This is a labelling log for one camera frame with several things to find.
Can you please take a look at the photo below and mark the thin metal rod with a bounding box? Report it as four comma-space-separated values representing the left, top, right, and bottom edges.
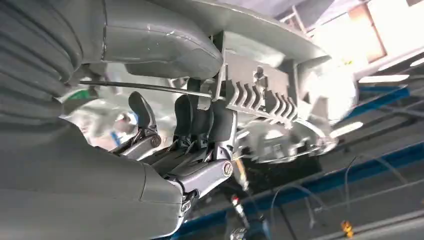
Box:
78, 80, 214, 99

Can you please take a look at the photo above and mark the thin grey cable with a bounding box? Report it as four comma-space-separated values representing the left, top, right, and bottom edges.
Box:
343, 153, 409, 214

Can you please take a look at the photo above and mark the white cable loop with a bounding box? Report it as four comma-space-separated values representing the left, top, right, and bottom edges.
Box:
269, 183, 329, 230

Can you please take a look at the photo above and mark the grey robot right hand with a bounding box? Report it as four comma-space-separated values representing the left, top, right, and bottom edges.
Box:
0, 0, 238, 240

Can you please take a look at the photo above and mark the small orange object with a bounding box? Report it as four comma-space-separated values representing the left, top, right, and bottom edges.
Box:
340, 220, 355, 239

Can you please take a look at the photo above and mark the red tipped connector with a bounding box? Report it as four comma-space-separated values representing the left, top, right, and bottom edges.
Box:
229, 194, 250, 230

